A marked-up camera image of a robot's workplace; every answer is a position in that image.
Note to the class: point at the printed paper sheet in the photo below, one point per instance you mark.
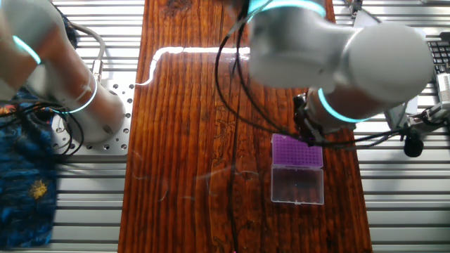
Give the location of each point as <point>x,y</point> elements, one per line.
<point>364,21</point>

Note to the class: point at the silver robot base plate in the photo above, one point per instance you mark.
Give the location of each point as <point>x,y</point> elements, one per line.
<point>116,140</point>

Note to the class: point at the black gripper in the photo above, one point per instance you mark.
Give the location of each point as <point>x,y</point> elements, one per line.
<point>304,116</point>

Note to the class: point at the purple pipette tip box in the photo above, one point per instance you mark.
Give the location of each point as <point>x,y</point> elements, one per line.
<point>298,154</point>

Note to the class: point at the blue patterned cloth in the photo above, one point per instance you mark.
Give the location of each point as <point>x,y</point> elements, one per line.
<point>24,182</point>

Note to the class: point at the brown wood grain board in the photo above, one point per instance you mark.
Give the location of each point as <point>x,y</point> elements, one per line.
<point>175,158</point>

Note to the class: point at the black keyboard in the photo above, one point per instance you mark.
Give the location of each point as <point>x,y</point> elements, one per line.
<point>441,56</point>

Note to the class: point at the small grey camera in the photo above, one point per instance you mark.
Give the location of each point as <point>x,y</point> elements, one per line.
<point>430,114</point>

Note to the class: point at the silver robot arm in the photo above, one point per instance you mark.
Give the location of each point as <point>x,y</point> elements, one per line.
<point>316,52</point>

